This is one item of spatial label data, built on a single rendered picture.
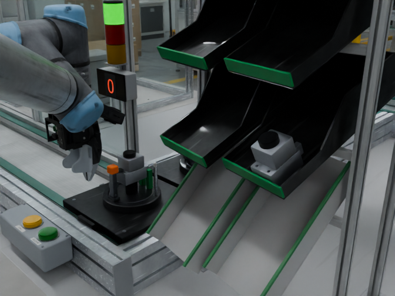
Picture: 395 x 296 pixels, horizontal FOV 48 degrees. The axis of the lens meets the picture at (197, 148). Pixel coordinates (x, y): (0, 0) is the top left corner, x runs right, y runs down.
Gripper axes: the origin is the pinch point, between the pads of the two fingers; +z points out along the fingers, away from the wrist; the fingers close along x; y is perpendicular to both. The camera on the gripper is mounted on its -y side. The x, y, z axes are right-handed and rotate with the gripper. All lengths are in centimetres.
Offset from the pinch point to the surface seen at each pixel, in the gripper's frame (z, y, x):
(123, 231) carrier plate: 10.2, -0.4, 10.0
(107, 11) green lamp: -31.8, -20.1, -18.1
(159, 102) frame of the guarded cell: 19, -91, -81
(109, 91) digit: -11.3, -19.8, -19.5
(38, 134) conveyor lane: 13, -20, -65
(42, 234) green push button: 10.2, 12.4, -1.0
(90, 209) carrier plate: 10.4, -0.6, -2.9
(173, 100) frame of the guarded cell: 20, -100, -82
